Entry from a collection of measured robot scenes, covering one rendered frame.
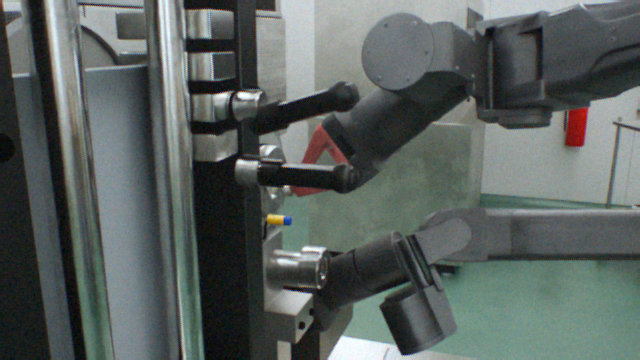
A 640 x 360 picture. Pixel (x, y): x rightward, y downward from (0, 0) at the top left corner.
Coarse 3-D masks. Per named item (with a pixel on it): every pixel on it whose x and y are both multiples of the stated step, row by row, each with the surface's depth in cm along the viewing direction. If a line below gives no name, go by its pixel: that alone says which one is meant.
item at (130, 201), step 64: (0, 0) 13; (64, 0) 16; (192, 0) 25; (0, 64) 13; (64, 64) 17; (128, 64) 25; (192, 64) 23; (256, 64) 27; (0, 128) 14; (64, 128) 17; (128, 128) 23; (192, 128) 26; (0, 192) 14; (64, 192) 18; (128, 192) 24; (192, 192) 24; (256, 192) 28; (0, 256) 14; (64, 256) 18; (128, 256) 24; (192, 256) 24; (256, 256) 29; (0, 320) 14; (64, 320) 19; (128, 320) 24; (192, 320) 25; (256, 320) 29
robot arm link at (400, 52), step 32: (384, 32) 42; (416, 32) 40; (448, 32) 40; (480, 32) 46; (384, 64) 42; (416, 64) 40; (448, 64) 39; (480, 64) 45; (416, 96) 44; (480, 96) 45; (512, 128) 47
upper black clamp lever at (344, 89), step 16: (304, 96) 24; (320, 96) 24; (336, 96) 23; (352, 96) 23; (272, 112) 24; (288, 112) 24; (304, 112) 24; (320, 112) 24; (256, 128) 25; (272, 128) 25
